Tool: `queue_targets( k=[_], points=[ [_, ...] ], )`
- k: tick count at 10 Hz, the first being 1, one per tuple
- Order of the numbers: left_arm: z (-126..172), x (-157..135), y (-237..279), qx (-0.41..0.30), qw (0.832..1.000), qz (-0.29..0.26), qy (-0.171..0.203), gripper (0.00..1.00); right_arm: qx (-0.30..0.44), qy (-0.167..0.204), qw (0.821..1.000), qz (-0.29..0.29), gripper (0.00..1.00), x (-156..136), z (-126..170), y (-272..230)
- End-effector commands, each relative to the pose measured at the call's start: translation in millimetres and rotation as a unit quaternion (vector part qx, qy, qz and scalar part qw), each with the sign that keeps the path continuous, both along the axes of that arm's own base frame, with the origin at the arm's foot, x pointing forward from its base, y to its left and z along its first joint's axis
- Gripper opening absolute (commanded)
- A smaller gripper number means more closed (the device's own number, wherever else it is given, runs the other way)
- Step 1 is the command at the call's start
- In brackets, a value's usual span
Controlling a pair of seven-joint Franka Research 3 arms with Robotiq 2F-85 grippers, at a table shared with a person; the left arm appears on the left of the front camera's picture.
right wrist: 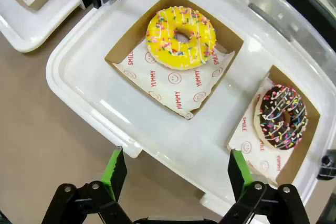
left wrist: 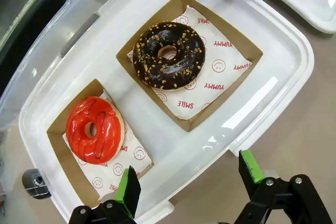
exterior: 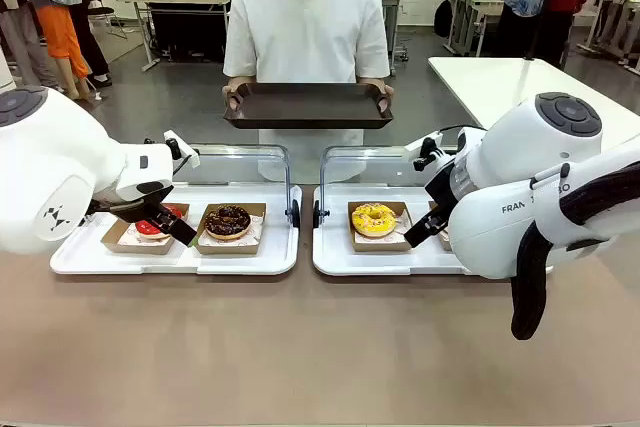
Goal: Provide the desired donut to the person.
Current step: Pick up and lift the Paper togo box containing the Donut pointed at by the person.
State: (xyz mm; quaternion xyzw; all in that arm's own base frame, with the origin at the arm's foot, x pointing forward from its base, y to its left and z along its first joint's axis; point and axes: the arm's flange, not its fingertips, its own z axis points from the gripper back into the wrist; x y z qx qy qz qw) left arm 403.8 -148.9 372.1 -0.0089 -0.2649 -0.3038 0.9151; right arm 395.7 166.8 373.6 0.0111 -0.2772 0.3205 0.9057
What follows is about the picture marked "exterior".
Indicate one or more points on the white display tray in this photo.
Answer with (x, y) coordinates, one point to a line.
(150, 262)
(390, 262)

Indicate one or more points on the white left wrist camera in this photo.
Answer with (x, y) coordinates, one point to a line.
(182, 149)

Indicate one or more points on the bystander with grey trousers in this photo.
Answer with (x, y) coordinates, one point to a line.
(20, 42)

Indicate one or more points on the brown cardboard donut box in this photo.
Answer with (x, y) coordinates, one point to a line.
(375, 245)
(120, 239)
(433, 206)
(227, 247)

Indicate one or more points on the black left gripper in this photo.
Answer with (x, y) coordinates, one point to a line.
(150, 193)

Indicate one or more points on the person's left forearm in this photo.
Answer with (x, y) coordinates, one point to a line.
(372, 83)

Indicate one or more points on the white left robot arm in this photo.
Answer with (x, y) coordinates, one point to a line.
(50, 172)

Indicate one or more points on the dark brown serving tray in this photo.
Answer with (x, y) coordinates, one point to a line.
(305, 107)

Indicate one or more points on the chocolate sprinkled donut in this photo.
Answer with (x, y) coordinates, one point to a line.
(227, 222)

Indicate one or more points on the clear plastic display lid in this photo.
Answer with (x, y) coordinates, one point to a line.
(235, 162)
(370, 167)

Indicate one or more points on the person's left hand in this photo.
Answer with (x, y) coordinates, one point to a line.
(385, 97)

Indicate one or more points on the person's right hand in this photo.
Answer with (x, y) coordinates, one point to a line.
(231, 99)

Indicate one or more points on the person's right forearm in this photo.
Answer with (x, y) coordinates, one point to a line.
(242, 82)

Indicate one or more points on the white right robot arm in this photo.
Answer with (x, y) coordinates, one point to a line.
(505, 172)

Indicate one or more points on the bystander in black trousers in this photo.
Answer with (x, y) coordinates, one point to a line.
(92, 42)

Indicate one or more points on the yellow sprinkled donut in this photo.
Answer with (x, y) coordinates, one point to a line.
(374, 219)

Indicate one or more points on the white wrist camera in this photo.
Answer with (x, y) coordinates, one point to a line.
(182, 149)
(425, 144)

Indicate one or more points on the white table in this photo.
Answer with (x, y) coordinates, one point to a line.
(480, 84)

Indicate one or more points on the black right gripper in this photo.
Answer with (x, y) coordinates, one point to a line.
(440, 187)

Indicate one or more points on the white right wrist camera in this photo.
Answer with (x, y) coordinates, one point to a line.
(425, 144)

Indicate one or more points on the red glazed donut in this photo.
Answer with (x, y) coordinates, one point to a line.
(147, 231)

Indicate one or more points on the white printed paper liner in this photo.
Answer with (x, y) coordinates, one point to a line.
(131, 239)
(256, 227)
(403, 222)

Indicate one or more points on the bystander with orange trousers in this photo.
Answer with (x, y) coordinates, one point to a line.
(55, 22)

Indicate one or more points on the person's white shirt torso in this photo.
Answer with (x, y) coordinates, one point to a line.
(305, 32)

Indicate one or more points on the black folding chair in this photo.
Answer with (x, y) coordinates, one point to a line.
(102, 9)

